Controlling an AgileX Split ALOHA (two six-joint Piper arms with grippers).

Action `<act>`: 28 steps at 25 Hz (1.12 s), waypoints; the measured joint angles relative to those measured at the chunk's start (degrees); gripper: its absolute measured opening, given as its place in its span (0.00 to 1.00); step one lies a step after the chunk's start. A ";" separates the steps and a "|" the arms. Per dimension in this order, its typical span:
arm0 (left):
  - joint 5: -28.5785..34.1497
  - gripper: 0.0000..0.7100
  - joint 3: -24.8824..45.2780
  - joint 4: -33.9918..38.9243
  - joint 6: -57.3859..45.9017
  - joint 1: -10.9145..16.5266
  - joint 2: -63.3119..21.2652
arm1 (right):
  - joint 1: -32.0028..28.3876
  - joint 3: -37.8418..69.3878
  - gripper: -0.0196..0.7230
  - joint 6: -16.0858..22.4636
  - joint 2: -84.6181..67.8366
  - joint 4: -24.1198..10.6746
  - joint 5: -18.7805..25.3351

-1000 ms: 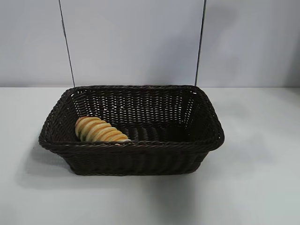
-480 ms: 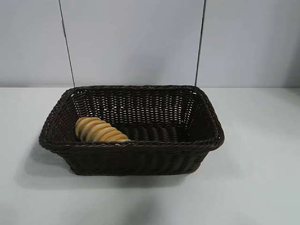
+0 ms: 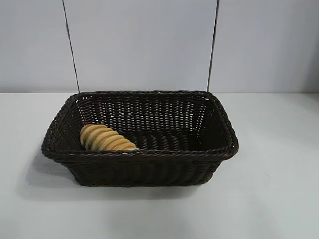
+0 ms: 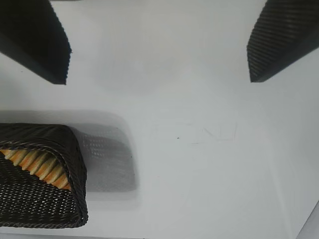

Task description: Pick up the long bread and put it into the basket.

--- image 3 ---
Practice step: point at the dark brown wicker basket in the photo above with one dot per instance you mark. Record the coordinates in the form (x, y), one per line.
(149, 166)

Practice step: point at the long striped bread loaf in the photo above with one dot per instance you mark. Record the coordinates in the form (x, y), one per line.
(104, 139)

